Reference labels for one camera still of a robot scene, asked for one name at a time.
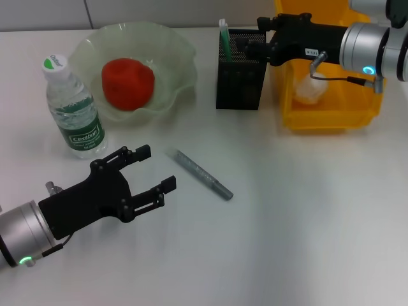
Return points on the white paper ball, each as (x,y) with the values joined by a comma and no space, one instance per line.
(310,92)

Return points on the grey marker pen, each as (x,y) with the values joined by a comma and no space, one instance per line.
(201,175)

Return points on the clear green-label water bottle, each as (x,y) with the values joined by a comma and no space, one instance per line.
(79,127)

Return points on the black mesh pen holder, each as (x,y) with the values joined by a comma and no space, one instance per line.
(239,86)

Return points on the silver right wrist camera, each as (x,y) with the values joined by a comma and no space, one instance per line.
(366,4)

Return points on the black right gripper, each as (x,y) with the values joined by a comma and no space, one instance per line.
(303,38)

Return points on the green wavy glass fruit plate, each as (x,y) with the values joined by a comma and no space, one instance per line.
(172,63)

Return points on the yellow plastic bin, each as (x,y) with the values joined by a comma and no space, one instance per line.
(334,114)

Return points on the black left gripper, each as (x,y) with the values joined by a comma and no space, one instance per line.
(89,201)

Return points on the red tomato-like ball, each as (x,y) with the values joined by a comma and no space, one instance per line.
(127,83)

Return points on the green utility knife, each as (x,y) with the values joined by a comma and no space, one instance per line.
(225,39)

